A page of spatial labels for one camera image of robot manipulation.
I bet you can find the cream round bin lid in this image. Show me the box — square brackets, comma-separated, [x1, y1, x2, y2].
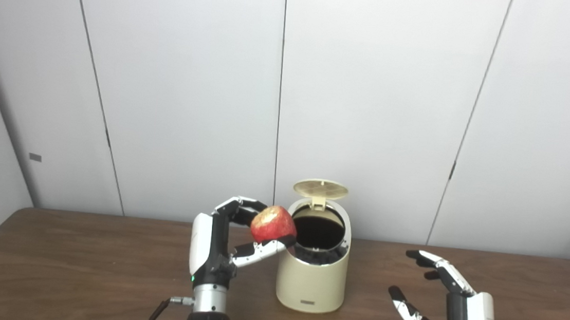
[291, 177, 350, 213]

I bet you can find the red apple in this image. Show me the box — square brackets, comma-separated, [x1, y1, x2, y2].
[249, 203, 299, 247]

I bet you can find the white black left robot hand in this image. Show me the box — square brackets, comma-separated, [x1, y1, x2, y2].
[187, 192, 300, 293]

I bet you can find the cream-colored bin body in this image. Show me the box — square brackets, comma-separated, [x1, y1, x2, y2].
[273, 195, 355, 316]

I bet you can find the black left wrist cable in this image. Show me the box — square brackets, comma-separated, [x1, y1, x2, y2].
[142, 293, 196, 320]

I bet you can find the black bin liner bag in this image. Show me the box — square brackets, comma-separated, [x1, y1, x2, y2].
[287, 204, 352, 267]

